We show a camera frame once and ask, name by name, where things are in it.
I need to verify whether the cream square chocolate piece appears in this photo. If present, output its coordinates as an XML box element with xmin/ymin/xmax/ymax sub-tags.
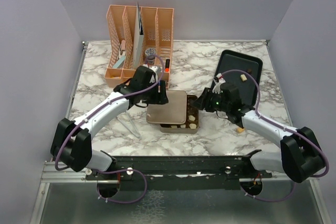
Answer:
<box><xmin>240</xmin><ymin>74</ymin><xmax>247</xmax><ymax>82</ymax></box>

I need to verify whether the tan stick on table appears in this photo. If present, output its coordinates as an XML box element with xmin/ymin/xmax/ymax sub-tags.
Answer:
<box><xmin>237</xmin><ymin>128</ymin><xmax>245</xmax><ymax>133</ymax></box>

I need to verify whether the gold chocolate tin box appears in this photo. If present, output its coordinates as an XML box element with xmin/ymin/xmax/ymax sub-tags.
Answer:
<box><xmin>160</xmin><ymin>94</ymin><xmax>199</xmax><ymax>134</ymax></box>

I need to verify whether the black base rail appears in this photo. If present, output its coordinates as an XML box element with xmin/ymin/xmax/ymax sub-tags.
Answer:
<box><xmin>52</xmin><ymin>153</ymin><xmax>274</xmax><ymax>192</ymax></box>

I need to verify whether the small round patterned jar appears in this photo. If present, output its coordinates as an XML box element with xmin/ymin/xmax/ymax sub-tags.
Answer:
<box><xmin>144</xmin><ymin>47</ymin><xmax>156</xmax><ymax>65</ymax></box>

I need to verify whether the rose gold tin lid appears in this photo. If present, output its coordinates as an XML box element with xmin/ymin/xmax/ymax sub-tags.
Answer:
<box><xmin>146</xmin><ymin>90</ymin><xmax>187</xmax><ymax>125</ymax></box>

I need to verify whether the black plastic tray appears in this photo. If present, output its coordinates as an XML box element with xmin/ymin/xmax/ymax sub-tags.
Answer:
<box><xmin>214</xmin><ymin>50</ymin><xmax>263</xmax><ymax>106</ymax></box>

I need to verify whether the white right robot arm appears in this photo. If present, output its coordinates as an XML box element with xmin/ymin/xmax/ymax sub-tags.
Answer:
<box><xmin>192</xmin><ymin>82</ymin><xmax>329</xmax><ymax>183</ymax></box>

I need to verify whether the white upright booklet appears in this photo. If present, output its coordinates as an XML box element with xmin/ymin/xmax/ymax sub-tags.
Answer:
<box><xmin>133</xmin><ymin>3</ymin><xmax>144</xmax><ymax>69</ymax></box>

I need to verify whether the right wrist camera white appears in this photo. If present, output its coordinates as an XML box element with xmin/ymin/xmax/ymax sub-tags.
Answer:
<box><xmin>212</xmin><ymin>73</ymin><xmax>226</xmax><ymax>94</ymax></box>

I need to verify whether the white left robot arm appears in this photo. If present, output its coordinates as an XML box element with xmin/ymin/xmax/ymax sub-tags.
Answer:
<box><xmin>50</xmin><ymin>65</ymin><xmax>169</xmax><ymax>179</ymax></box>

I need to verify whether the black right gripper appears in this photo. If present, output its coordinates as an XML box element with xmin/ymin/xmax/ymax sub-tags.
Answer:
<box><xmin>191</xmin><ymin>87</ymin><xmax>230</xmax><ymax>113</ymax></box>

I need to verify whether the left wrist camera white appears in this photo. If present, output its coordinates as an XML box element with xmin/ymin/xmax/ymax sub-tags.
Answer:
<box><xmin>148</xmin><ymin>66</ymin><xmax>162</xmax><ymax>83</ymax></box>

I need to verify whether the black orange marker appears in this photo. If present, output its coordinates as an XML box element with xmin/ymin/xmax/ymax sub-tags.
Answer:
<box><xmin>165</xmin><ymin>59</ymin><xmax>170</xmax><ymax>72</ymax></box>

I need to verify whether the pink stapler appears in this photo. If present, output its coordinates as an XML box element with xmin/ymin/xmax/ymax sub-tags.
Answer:
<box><xmin>119</xmin><ymin>40</ymin><xmax>126</xmax><ymax>58</ymax></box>

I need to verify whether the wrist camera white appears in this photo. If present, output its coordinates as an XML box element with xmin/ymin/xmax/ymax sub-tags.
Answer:
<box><xmin>148</xmin><ymin>66</ymin><xmax>162</xmax><ymax>83</ymax></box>
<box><xmin>212</xmin><ymin>73</ymin><xmax>226</xmax><ymax>94</ymax></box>

